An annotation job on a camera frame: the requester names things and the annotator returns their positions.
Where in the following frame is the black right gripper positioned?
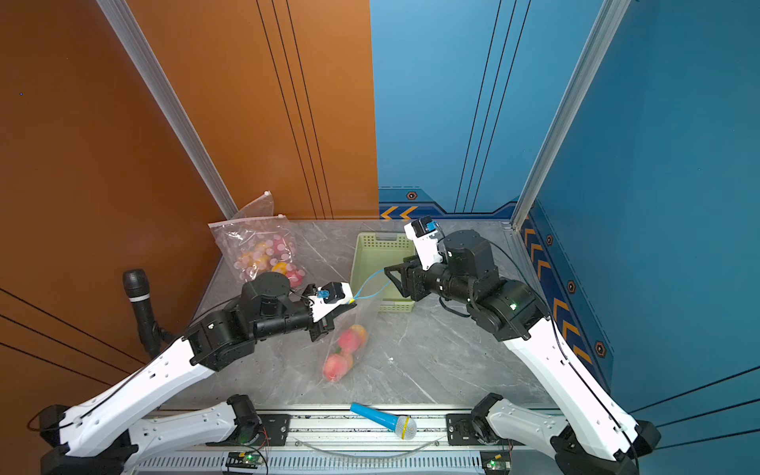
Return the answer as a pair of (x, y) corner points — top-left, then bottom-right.
(385, 251), (479, 309)

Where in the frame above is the blue zip bag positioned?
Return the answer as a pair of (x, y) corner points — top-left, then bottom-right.
(322, 269), (389, 384)

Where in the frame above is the large pink peach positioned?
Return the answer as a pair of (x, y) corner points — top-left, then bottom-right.
(350, 325), (368, 350)

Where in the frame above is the light green perforated basket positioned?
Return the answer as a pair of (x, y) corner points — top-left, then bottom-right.
(350, 232), (415, 314)

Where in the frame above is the clear bag with pink dots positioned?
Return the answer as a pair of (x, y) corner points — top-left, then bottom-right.
(208, 215), (307, 289)

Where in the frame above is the clear zip-top bag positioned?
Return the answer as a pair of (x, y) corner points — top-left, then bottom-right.
(232, 190), (275, 220)

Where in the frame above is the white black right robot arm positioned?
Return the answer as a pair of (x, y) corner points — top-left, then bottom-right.
(384, 218), (661, 474)

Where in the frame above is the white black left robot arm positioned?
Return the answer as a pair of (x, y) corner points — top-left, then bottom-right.
(39, 272), (356, 474)

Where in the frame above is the blue toy microphone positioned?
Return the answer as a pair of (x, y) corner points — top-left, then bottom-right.
(350, 403), (417, 441)

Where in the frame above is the left green circuit board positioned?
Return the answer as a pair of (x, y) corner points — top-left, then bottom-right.
(225, 450), (269, 474)

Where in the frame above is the green circuit board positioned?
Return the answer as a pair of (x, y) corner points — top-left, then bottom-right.
(480, 451), (512, 475)
(225, 450), (269, 474)

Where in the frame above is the black microphone on stand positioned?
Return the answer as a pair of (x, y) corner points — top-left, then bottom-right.
(122, 269), (174, 358)

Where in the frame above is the right green circuit board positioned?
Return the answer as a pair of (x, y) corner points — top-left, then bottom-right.
(480, 451), (512, 475)

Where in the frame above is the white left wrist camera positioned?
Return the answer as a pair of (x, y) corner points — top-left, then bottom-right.
(302, 282), (356, 323)

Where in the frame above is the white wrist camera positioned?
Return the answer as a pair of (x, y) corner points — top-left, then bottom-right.
(302, 282), (356, 323)
(404, 217), (443, 271)

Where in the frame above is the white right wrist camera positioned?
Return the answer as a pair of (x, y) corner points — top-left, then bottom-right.
(404, 217), (443, 271)

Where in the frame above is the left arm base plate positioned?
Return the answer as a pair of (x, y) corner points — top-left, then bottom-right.
(231, 413), (291, 448)

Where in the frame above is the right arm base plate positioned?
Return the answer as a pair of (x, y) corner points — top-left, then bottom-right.
(445, 413), (521, 447)

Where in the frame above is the aluminium corner post left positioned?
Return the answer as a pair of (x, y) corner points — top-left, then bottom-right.
(96, 0), (239, 218)

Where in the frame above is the aluminium corner post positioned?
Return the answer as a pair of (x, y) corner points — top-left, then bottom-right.
(96, 0), (239, 218)
(511, 0), (631, 232)

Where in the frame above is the aluminium corner post right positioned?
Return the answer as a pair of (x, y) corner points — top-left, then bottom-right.
(511, 0), (631, 232)

